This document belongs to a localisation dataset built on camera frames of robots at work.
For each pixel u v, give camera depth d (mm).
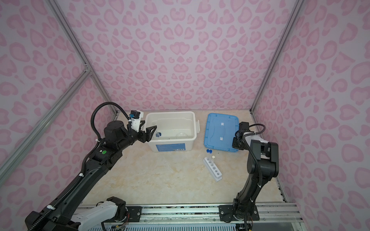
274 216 721
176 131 1074
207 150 797
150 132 645
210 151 797
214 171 836
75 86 801
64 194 406
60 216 384
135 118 595
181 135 1034
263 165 501
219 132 1067
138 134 628
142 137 635
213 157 766
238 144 840
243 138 751
